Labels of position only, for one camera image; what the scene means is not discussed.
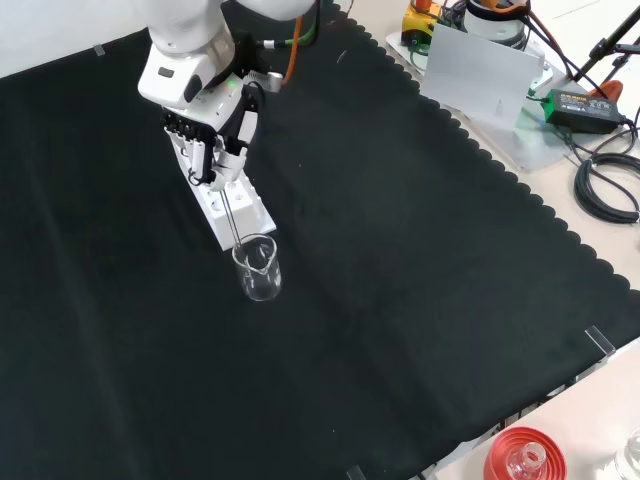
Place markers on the clear glass rod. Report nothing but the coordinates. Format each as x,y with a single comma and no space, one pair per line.
231,220

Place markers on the grey base plate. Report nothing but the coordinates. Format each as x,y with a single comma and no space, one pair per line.
540,145

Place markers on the clear glass vessel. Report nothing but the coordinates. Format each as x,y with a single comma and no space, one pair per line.
631,460

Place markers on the black tripod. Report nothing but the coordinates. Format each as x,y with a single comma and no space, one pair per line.
607,42

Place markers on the black power adapter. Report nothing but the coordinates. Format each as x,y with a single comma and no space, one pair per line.
580,112

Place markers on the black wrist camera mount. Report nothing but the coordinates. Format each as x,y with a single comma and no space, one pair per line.
250,55

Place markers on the clear glass beaker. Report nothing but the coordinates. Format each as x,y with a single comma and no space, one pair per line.
257,293

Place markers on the black cloth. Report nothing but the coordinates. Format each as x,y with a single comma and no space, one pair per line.
400,250

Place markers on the white test tube rack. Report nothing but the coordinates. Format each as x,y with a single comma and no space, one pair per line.
250,210

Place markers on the yellow stop button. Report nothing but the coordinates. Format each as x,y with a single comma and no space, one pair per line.
420,22

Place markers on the clear cloth clip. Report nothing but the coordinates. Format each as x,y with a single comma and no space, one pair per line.
355,473
600,341
99,50

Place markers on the orange plastic piece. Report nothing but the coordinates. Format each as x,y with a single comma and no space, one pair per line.
612,90

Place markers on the pale board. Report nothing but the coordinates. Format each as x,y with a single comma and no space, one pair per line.
475,75

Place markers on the small clear glass flask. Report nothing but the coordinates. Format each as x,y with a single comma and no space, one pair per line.
535,452

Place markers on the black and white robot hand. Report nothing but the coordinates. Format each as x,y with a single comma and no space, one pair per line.
225,115

